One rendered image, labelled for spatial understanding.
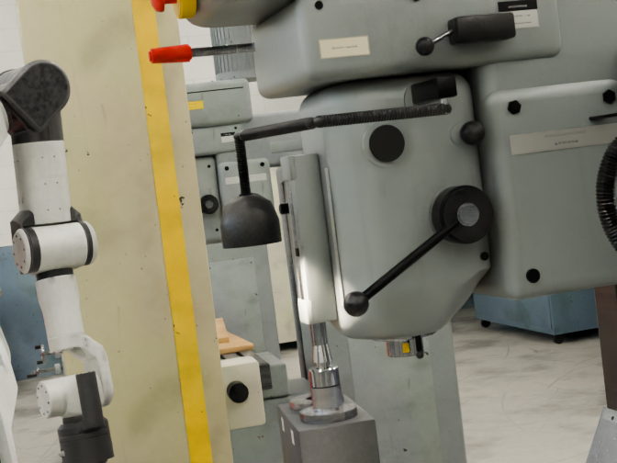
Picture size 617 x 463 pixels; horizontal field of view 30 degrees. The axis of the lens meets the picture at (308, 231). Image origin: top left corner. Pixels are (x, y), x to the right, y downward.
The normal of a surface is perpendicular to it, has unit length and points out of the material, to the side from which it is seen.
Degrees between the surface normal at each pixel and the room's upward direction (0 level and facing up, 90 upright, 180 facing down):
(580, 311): 90
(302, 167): 90
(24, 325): 90
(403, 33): 90
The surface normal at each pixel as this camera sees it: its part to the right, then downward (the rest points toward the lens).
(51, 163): 0.55, 0.00
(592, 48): 0.28, 0.02
